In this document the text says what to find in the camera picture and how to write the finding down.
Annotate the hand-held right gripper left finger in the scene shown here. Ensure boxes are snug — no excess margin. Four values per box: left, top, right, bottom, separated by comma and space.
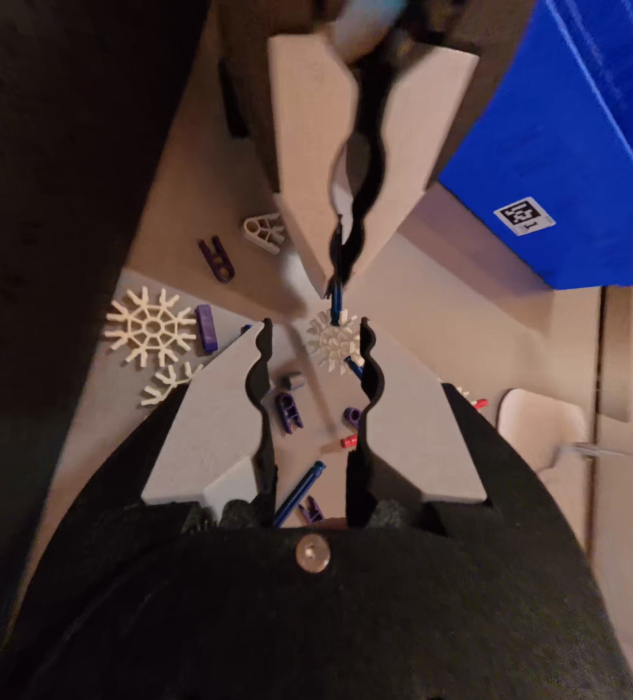
141, 319, 279, 528

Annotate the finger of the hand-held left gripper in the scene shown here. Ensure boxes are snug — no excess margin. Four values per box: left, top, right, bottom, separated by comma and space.
267, 33, 360, 300
340, 45, 481, 284

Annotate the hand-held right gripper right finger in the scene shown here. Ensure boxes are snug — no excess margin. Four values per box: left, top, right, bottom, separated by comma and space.
345, 317, 488, 528

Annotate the white snowflake connector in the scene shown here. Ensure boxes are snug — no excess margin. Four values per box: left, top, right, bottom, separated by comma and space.
104, 287, 198, 368
306, 309, 362, 375
140, 361, 203, 407

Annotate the grey fan connector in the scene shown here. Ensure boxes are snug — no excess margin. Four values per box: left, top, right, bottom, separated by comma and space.
242, 212, 286, 255

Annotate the blue storage bin with tag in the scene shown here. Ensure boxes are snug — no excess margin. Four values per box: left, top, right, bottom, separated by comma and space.
438, 0, 633, 291

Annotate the black perforated panel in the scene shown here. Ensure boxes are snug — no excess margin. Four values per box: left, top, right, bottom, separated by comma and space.
0, 0, 210, 700

